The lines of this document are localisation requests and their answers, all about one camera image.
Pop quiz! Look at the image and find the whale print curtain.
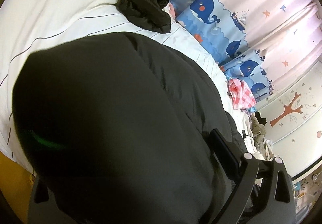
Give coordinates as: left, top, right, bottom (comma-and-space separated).
170, 0, 321, 101

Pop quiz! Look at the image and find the white striped duvet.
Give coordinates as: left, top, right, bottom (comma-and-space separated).
1, 0, 251, 172

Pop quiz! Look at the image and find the black puffer jacket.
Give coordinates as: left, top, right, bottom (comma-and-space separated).
12, 32, 246, 223

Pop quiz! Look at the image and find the cluttered shelf unit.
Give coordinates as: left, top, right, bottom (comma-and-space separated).
294, 167, 321, 223

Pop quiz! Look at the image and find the brown fur-trimmed coat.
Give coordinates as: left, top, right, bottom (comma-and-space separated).
251, 111, 267, 151

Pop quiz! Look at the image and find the pink checkered cloth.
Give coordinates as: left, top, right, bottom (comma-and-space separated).
228, 79, 256, 110

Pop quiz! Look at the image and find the black charger cable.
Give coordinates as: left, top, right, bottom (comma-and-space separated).
241, 129, 256, 140

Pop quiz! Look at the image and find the cream puffer coat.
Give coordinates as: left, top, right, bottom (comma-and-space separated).
254, 139, 275, 161

